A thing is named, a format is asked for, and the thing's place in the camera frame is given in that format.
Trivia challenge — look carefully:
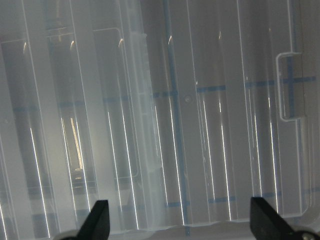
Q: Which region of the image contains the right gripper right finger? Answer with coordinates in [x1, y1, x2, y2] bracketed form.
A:
[249, 197, 295, 240]

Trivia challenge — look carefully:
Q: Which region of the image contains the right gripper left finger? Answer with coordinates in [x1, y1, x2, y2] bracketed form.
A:
[76, 200, 110, 240]

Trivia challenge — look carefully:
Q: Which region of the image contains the clear plastic box lid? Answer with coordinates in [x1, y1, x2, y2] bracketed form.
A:
[0, 0, 320, 240]

